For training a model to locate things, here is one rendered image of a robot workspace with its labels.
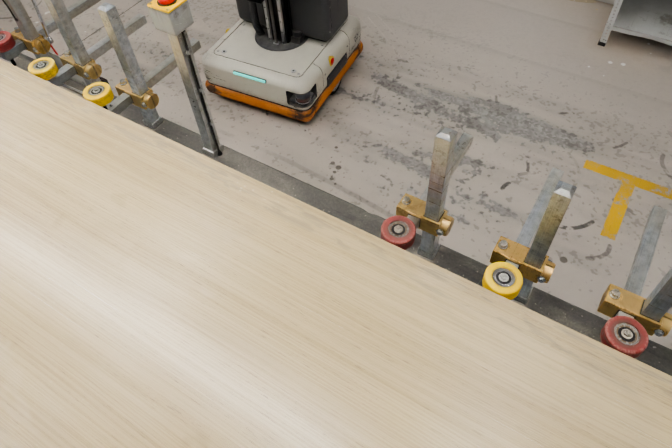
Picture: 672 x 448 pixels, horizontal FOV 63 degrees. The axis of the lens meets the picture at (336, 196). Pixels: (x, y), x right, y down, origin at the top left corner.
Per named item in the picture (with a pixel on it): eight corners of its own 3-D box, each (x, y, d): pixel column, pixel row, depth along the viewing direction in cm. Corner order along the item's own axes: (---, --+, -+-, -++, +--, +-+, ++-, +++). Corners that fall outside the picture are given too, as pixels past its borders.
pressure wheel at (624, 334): (630, 378, 112) (653, 355, 103) (589, 371, 113) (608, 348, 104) (625, 341, 117) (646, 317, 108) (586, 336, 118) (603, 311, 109)
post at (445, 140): (424, 251, 150) (442, 122, 112) (435, 257, 148) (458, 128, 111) (418, 261, 148) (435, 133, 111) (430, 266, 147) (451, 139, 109)
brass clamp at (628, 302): (603, 292, 123) (611, 280, 120) (667, 320, 119) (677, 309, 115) (595, 313, 120) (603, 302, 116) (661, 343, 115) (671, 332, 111)
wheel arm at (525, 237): (548, 176, 145) (552, 165, 142) (561, 181, 144) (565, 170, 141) (484, 303, 123) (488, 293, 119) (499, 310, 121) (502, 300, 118)
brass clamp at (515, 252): (497, 245, 132) (501, 233, 129) (553, 269, 128) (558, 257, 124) (487, 264, 129) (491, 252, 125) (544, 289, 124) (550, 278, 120)
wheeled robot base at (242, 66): (269, 27, 329) (263, -11, 310) (365, 52, 309) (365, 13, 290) (204, 95, 292) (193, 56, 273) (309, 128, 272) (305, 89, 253)
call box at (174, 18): (174, 18, 141) (166, -10, 135) (195, 25, 138) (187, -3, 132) (155, 32, 137) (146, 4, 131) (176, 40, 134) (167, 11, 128)
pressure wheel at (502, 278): (502, 325, 120) (513, 299, 112) (470, 305, 124) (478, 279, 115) (518, 298, 124) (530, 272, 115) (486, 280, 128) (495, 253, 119)
